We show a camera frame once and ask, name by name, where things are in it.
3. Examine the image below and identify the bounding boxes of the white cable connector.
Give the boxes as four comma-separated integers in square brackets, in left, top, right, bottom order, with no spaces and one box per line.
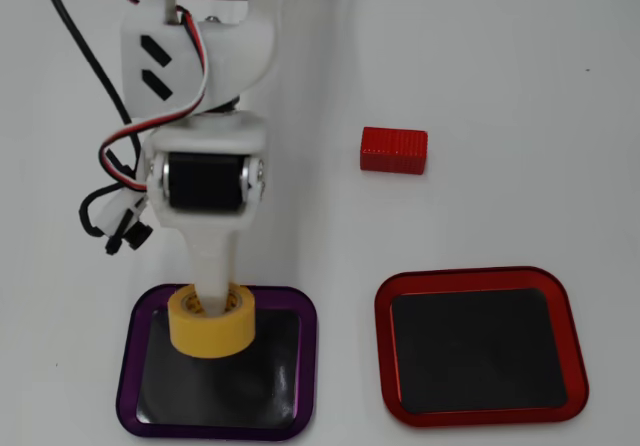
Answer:
[97,188,151,240]

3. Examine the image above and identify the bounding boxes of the red white black servo wire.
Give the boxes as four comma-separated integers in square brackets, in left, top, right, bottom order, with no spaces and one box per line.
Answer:
[98,0,210,193]

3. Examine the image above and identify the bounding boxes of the yellow masking tape roll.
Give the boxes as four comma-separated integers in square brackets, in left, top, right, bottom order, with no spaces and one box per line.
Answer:
[166,285,257,359]

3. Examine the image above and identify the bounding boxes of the red metal tray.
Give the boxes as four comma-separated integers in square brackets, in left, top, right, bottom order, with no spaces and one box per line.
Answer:
[373,265,590,428]

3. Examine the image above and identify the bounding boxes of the purple metal tray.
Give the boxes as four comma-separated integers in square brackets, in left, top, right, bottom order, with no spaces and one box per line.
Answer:
[115,284,319,441]

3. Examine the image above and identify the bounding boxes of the red ribbed block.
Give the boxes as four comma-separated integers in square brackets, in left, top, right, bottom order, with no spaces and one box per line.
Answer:
[359,126,429,175]

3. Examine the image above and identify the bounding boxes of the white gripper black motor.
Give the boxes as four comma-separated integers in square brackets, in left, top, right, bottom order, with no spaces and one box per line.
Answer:
[144,112,268,318]

